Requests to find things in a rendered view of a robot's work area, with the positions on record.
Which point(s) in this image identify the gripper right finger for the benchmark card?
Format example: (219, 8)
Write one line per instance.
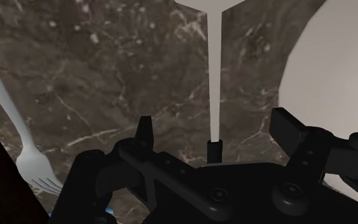
(315, 145)

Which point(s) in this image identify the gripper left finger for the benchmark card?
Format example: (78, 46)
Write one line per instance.
(172, 169)

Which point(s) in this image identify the white plate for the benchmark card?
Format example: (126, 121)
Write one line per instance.
(330, 77)

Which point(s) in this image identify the white spatula with black end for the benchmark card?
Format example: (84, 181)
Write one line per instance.
(214, 77)

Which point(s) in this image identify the silver fork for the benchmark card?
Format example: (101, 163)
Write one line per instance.
(33, 164)

